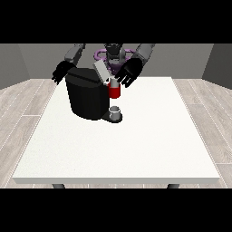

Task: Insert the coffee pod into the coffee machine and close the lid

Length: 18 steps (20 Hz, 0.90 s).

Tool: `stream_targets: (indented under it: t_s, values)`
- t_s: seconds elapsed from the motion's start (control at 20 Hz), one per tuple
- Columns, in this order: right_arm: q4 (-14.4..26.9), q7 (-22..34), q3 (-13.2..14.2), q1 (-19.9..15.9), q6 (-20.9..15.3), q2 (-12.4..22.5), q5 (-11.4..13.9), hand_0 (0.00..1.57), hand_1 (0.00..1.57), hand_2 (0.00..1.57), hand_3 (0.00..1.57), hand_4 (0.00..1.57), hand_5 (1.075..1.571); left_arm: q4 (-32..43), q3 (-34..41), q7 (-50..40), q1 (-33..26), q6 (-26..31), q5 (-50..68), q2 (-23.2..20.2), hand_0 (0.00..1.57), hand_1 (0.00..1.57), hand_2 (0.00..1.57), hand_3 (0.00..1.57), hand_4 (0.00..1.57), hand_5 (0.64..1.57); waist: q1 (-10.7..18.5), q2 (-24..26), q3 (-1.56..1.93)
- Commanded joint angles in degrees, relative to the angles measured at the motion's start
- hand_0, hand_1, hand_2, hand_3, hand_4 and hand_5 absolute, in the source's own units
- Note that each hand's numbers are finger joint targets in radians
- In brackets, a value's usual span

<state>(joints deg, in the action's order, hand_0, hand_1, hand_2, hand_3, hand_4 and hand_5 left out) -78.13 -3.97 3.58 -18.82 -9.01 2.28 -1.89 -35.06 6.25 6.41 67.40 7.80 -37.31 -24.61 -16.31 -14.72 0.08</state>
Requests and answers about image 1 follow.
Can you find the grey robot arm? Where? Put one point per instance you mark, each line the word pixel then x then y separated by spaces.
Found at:
pixel 73 53
pixel 144 51

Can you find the red pod holder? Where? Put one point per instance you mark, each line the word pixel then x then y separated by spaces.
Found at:
pixel 114 91

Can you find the black coffee machine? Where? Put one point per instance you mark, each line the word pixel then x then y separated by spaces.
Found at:
pixel 85 96

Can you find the pale grey machine lid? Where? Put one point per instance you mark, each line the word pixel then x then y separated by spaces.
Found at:
pixel 101 71

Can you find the small grey cup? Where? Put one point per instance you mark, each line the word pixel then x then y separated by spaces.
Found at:
pixel 115 113

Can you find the grey robot trunk purple rings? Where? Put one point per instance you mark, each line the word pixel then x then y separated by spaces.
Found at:
pixel 114 52

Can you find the dark table leg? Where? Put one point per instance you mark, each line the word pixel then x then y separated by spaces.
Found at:
pixel 58 186
pixel 173 186

